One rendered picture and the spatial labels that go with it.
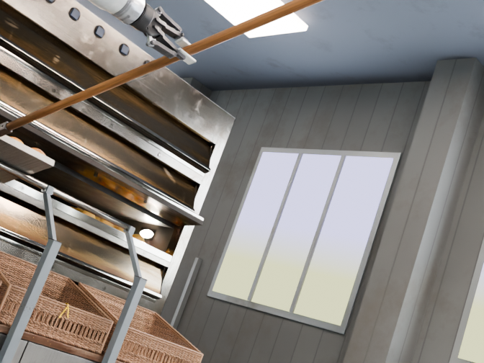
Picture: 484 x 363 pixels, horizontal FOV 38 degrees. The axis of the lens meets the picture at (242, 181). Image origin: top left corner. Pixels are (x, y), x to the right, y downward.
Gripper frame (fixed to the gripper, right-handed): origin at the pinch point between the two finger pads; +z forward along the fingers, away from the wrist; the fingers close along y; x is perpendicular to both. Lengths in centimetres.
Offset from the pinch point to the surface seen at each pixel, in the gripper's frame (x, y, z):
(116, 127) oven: -138, -55, 81
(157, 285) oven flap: -157, 8, 146
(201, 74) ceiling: -301, -266, 281
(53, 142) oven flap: -132, -25, 44
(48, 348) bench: -118, 67, 59
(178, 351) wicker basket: -119, 50, 133
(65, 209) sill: -153, -7, 73
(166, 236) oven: -160, -23, 149
